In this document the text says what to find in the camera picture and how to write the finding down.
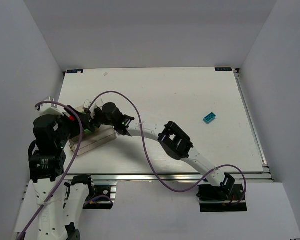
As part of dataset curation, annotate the blue lego brick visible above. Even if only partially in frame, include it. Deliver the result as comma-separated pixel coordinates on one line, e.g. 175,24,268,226
203,112,216,124

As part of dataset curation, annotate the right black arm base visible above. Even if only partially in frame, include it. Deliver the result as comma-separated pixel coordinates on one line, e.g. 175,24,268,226
196,184,248,213

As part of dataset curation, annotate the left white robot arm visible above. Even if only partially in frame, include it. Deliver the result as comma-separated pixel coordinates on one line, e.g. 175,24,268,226
28,101,95,240

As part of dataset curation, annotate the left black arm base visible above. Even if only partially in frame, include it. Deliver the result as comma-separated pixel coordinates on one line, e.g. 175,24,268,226
83,182,117,210

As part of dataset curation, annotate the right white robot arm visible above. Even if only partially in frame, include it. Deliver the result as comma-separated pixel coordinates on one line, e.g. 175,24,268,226
92,102,235,198

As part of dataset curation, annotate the clear plastic container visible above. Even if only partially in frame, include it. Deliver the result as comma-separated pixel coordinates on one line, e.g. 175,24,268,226
68,99,118,157

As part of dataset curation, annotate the left blue corner label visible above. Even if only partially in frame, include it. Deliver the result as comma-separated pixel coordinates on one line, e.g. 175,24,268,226
66,69,84,74

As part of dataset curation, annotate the blue corner label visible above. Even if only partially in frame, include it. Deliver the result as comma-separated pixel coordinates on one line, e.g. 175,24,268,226
66,69,84,74
214,67,233,72

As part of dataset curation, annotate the right blue corner label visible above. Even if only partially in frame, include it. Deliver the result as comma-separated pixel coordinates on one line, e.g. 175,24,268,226
214,67,233,72

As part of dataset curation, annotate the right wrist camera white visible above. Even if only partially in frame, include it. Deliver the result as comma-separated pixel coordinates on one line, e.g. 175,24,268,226
82,99,99,113

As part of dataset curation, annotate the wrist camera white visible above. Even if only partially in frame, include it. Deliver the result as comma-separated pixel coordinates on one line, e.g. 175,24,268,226
82,99,99,113
35,103,63,116

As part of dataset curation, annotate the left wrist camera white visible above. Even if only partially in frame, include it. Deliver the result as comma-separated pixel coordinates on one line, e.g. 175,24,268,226
35,103,63,116

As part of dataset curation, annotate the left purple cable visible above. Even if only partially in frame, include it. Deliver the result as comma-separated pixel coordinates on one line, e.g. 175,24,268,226
16,100,83,240

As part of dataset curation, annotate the purple cable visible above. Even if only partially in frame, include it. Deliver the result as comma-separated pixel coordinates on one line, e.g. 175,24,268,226
91,91,247,206
16,100,83,240

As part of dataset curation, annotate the aluminium front rail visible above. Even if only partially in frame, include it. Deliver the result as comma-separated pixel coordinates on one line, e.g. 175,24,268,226
62,163,275,182

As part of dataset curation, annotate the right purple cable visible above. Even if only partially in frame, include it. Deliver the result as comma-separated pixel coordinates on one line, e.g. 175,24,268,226
91,91,247,206

